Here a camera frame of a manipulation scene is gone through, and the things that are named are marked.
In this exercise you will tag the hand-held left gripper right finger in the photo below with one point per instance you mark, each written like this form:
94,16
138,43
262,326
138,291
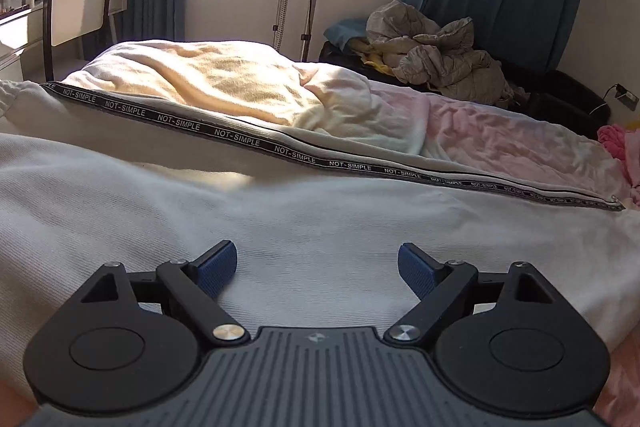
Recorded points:
417,269

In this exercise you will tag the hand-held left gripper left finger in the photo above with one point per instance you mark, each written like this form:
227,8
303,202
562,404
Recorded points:
217,269

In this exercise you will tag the white pants with black stripe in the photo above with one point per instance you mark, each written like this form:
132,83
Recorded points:
300,207

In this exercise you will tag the bed with pastel sheet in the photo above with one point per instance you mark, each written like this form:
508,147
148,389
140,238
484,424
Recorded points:
500,132

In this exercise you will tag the cream towel blanket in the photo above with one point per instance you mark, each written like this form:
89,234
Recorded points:
210,82

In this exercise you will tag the yellow cloth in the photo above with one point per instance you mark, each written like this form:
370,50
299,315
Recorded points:
375,59

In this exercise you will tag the grey quilted jacket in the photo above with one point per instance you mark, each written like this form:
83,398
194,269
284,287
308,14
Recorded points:
435,49

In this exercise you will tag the black sofa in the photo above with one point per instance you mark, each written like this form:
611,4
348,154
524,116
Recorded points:
560,92

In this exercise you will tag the pink fleece garment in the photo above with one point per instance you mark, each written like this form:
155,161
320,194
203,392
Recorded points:
620,147

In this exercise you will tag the blue pillow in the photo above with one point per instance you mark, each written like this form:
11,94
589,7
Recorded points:
347,29

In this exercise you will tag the white dressing table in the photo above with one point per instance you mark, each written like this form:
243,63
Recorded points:
20,42

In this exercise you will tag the wall power socket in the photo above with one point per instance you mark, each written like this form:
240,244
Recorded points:
625,96

